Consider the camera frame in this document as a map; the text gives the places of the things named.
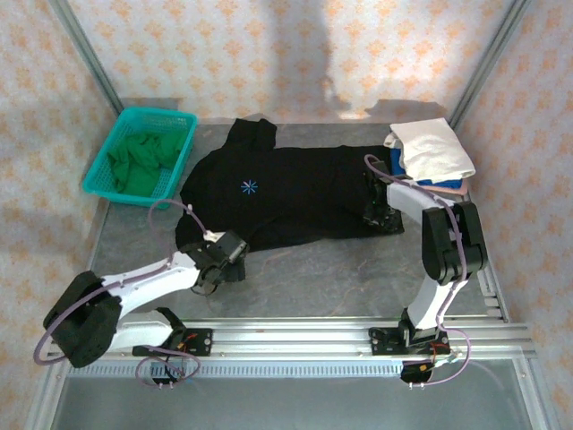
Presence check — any black t-shirt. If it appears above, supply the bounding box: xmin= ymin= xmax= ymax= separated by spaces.
xmin=174 ymin=116 xmax=406 ymax=283

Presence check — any green crumpled t-shirt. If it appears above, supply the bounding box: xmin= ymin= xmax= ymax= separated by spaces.
xmin=106 ymin=132 xmax=189 ymax=198

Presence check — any grey slotted cable duct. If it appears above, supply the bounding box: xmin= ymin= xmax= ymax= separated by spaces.
xmin=66 ymin=361 xmax=406 ymax=380

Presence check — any blue folded t-shirt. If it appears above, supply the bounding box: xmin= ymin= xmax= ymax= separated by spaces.
xmin=389 ymin=147 xmax=463 ymax=190

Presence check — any teal plastic mesh basket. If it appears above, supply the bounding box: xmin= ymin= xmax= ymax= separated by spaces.
xmin=81 ymin=106 xmax=199 ymax=210

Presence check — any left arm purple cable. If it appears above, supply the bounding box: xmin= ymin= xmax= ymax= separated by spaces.
xmin=33 ymin=200 xmax=214 ymax=390

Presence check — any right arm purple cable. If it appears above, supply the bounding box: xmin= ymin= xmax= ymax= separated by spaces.
xmin=364 ymin=154 xmax=472 ymax=387

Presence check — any pink folded t-shirt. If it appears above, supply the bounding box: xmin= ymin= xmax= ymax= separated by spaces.
xmin=415 ymin=180 xmax=470 ymax=197

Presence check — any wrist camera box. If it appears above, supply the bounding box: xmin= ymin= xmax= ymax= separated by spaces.
xmin=210 ymin=229 xmax=249 ymax=265
xmin=364 ymin=172 xmax=389 ymax=208

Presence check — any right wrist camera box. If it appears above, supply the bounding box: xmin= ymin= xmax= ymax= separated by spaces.
xmin=364 ymin=172 xmax=389 ymax=208

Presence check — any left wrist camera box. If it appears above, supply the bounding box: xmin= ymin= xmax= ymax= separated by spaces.
xmin=210 ymin=229 xmax=249 ymax=265

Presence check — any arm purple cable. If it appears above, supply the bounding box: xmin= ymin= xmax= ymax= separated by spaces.
xmin=33 ymin=200 xmax=214 ymax=390
xmin=364 ymin=154 xmax=472 ymax=387

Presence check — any grey aluminium frame post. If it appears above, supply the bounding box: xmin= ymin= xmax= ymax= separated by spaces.
xmin=47 ymin=0 xmax=125 ymax=116
xmin=447 ymin=0 xmax=533 ymax=131
xmin=513 ymin=357 xmax=552 ymax=430
xmin=26 ymin=357 xmax=68 ymax=430

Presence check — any grey metal sheet panel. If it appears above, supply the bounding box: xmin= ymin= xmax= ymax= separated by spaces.
xmin=48 ymin=375 xmax=538 ymax=430

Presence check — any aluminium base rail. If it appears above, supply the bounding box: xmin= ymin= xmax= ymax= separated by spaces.
xmin=47 ymin=316 xmax=536 ymax=359

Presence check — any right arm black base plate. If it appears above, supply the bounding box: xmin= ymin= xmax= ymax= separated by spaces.
xmin=368 ymin=326 xmax=449 ymax=358

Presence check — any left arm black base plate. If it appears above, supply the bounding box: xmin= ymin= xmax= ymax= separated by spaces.
xmin=132 ymin=328 xmax=214 ymax=358

